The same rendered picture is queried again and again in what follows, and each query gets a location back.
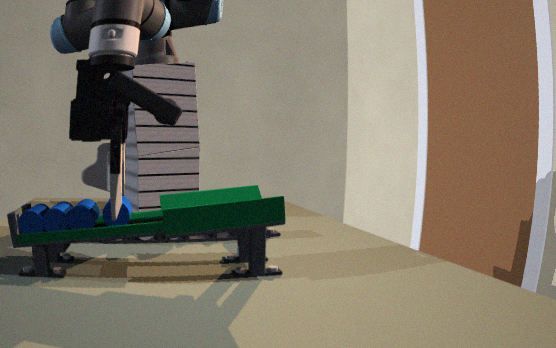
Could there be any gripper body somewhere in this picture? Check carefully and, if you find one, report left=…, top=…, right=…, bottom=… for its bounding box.
left=69, top=54, right=135, bottom=144

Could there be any blue cylinder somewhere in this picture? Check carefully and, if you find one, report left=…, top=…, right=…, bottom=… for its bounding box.
left=68, top=199, right=100, bottom=230
left=43, top=201, right=73, bottom=232
left=102, top=195, right=131, bottom=226
left=18, top=204, right=50, bottom=234

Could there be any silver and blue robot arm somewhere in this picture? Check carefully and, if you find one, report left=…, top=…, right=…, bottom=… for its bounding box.
left=50, top=0, right=223, bottom=126

